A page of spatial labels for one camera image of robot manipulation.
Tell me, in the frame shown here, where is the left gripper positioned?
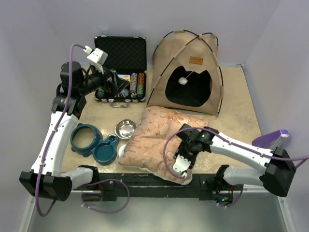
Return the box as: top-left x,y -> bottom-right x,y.
78,63 -> 129,96

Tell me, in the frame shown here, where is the beige patterned pet cushion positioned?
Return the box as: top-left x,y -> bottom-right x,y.
118,106 -> 209,185

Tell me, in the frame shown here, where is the stainless steel pet bowl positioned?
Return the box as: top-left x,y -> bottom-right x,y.
114,119 -> 137,140

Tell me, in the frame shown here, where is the beige and black pet tent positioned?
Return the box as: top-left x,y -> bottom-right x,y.
145,29 -> 225,115

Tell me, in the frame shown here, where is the teal double pet bowl stand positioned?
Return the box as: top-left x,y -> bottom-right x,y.
70,123 -> 119,165

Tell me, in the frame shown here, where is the black tent pole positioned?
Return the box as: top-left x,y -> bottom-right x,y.
154,32 -> 223,114
151,29 -> 220,112

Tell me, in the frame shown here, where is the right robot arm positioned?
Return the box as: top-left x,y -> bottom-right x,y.
172,124 -> 296,197

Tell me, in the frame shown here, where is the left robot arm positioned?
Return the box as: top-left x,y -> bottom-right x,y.
19,61 -> 115,202

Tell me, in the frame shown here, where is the white playing card deck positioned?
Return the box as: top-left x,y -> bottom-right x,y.
118,74 -> 131,82

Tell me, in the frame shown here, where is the clear dealer button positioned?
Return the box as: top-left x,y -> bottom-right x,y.
121,88 -> 129,97

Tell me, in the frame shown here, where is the green chip stack right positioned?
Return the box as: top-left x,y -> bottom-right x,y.
136,73 -> 145,98

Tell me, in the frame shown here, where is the black poker chip case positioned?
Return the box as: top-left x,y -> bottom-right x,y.
94,36 -> 147,108

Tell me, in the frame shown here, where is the white pompom toy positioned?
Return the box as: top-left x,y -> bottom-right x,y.
179,71 -> 193,85

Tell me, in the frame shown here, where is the purple box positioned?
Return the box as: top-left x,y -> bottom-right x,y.
252,130 -> 290,150

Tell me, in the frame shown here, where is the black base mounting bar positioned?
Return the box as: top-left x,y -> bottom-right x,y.
77,173 -> 243,201

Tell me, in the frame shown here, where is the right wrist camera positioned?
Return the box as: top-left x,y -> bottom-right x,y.
172,155 -> 191,178

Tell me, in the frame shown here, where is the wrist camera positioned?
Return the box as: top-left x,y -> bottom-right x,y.
172,155 -> 191,178
84,45 -> 108,73

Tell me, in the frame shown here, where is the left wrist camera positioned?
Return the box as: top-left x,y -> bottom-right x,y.
84,45 -> 108,73

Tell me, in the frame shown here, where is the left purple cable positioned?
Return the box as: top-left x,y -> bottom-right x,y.
35,43 -> 90,217

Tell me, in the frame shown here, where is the purple cable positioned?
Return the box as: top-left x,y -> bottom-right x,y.
35,43 -> 90,217
163,127 -> 309,179

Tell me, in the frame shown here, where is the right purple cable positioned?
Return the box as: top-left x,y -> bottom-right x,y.
163,127 -> 309,179

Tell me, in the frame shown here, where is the aluminium frame rail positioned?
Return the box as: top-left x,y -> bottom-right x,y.
28,171 -> 287,194

